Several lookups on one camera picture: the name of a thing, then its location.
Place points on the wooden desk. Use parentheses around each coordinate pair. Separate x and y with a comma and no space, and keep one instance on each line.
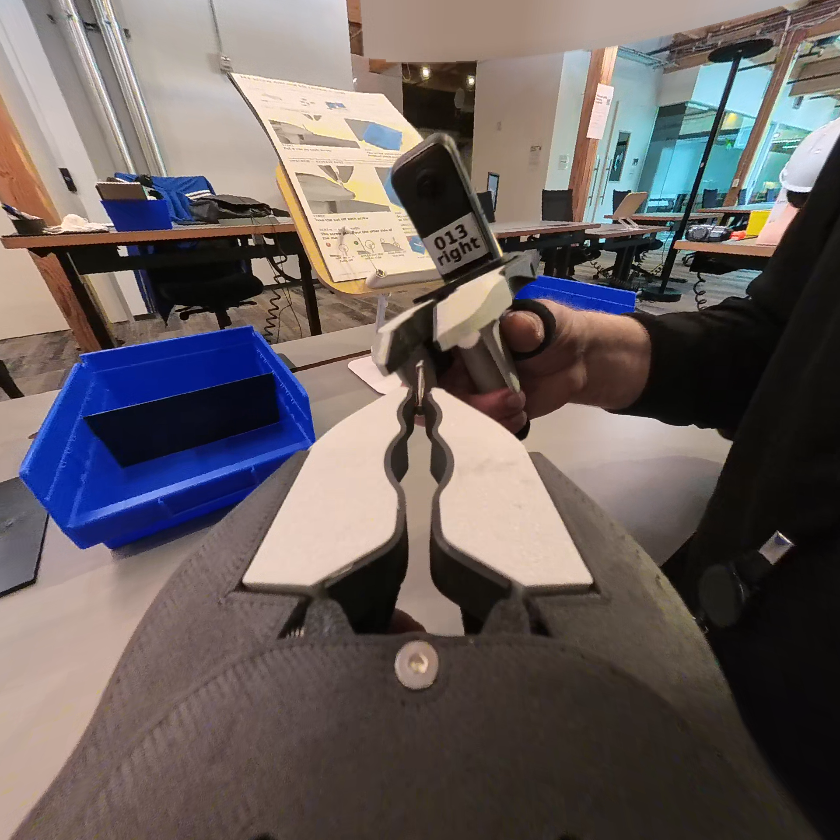
(197,231)
(722,248)

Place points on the wooden tablet stand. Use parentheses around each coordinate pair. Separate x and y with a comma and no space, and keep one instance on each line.
(630,203)

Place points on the person's black clothed torso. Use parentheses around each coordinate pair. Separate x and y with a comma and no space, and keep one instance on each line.
(774,499)

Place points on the printed instruction sheet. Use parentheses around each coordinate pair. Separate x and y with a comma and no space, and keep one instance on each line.
(315,164)

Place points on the black office chair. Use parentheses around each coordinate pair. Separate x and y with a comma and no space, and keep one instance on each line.
(203,289)

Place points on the silver bolt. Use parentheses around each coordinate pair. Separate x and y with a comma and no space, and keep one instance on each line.
(420,384)

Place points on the black floor lamp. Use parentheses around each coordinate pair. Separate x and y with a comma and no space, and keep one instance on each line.
(741,49)

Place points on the yellow bin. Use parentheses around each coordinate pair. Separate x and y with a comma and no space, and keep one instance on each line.
(761,226)

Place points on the blue jacket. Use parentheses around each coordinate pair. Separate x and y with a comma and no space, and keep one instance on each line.
(190,187)

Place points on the blue plastic bin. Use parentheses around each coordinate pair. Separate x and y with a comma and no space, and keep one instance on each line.
(65,485)
(590,298)

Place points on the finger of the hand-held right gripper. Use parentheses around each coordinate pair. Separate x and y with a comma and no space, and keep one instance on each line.
(469,315)
(403,344)

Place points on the black badge reel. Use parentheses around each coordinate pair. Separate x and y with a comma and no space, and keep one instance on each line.
(722,587)

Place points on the black radio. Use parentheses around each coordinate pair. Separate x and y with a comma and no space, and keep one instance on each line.
(709,233)

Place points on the person's right forearm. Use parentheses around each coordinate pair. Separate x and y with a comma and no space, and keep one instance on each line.
(709,367)

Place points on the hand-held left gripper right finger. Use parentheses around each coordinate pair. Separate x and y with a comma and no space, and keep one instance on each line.
(512,512)

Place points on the small blue bin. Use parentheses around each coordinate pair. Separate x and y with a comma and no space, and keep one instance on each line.
(138,215)

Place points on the paper poster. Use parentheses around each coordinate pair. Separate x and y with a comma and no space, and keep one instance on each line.
(600,111)

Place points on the black flat plate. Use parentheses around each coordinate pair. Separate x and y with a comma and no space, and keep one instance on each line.
(19,538)

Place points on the black bag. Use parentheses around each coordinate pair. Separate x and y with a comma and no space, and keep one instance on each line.
(229,207)

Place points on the white document stand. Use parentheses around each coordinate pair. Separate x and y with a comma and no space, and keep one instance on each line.
(364,374)

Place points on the person's right hand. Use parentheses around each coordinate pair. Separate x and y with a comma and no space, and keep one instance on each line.
(590,361)

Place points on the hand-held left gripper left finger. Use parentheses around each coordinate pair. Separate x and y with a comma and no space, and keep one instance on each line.
(328,512)

